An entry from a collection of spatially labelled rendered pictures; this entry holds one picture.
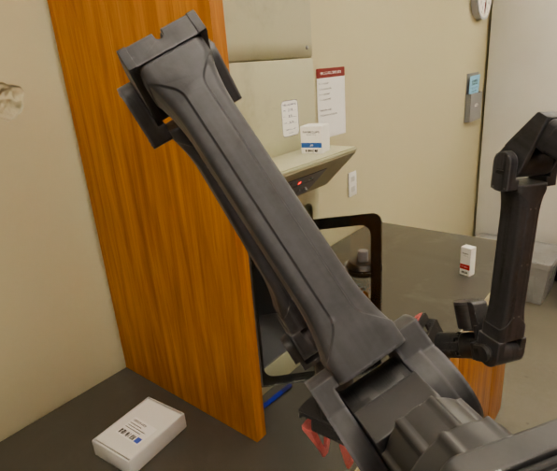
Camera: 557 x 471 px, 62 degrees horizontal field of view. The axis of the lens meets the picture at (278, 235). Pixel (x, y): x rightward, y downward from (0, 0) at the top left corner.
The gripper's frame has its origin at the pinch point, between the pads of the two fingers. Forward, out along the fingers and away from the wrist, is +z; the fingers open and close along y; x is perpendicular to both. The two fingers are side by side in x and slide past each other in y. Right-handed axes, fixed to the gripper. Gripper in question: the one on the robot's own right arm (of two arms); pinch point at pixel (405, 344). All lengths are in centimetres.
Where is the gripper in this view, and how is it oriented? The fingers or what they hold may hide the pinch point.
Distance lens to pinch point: 120.5
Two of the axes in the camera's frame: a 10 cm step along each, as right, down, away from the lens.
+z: -6.9, 1.6, 7.1
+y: -4.8, -8.3, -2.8
